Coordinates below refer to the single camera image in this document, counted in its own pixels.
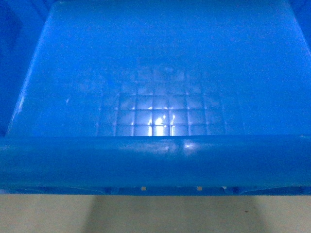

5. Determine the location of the large blue plastic crate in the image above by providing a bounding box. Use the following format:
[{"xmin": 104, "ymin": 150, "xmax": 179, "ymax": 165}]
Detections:
[{"xmin": 0, "ymin": 0, "xmax": 311, "ymax": 196}]

